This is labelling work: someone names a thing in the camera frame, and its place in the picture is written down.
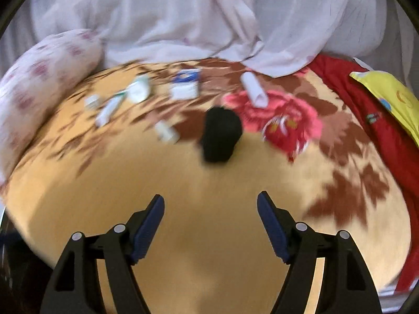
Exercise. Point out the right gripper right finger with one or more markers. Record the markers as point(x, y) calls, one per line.
point(347, 286)

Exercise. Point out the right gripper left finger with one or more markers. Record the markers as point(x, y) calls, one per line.
point(75, 286)

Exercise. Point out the white paper tube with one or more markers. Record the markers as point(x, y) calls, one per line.
point(254, 90)

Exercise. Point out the white green round bottle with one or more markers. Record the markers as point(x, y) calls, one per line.
point(139, 90)

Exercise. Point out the blue white medicine box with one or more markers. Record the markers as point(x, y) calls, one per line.
point(185, 85)

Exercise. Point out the red blanket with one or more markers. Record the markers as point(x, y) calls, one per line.
point(397, 149)

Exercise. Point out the pink white lip balm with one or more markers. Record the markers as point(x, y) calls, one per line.
point(166, 132)

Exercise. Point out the white power adapter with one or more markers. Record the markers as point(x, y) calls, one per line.
point(92, 102)

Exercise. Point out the white green ointment tube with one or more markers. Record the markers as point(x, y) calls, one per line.
point(109, 109)

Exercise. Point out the yellow cartoon pillow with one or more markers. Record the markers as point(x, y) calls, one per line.
point(395, 96)

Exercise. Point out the yellow floral plush blanket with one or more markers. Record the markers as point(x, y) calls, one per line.
point(211, 253)

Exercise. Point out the black sock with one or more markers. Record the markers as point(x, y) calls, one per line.
point(222, 131)

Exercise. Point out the rolled pink floral quilt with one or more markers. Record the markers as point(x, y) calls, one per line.
point(37, 82)

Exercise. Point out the sheer white floral curtain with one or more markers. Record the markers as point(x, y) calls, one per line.
point(275, 37)

